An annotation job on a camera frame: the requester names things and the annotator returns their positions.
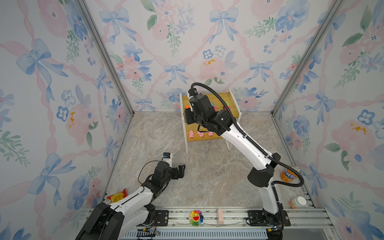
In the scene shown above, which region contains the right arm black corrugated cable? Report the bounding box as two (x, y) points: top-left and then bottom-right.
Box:
(189, 82), (305, 188)

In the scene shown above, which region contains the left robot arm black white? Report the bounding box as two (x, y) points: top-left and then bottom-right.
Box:
(76, 161), (186, 240)

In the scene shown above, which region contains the orange drink can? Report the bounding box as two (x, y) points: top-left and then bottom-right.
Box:
(281, 166), (301, 183)

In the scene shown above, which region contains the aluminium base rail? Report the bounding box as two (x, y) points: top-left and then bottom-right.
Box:
(119, 208), (340, 240)

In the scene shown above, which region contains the pink rectangular block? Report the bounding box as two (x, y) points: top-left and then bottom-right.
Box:
(217, 208), (224, 225)

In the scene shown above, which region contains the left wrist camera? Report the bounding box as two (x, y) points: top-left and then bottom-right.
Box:
(162, 152), (172, 167)

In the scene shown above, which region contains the rainbow smiling flower toy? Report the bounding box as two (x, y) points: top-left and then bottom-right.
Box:
(189, 210), (204, 227)

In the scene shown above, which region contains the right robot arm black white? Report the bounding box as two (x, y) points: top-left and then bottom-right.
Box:
(185, 94), (283, 229)

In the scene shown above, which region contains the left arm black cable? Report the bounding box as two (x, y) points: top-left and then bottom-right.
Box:
(137, 160), (163, 187)

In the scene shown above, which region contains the red yellow snack packet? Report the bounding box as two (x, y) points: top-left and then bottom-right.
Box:
(107, 189), (128, 203)

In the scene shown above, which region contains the wooden two-tier shelf white frame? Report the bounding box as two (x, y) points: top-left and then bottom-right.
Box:
(179, 90), (242, 155)

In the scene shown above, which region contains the pink toy truck blue top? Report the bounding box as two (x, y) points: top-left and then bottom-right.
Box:
(211, 102), (217, 112)

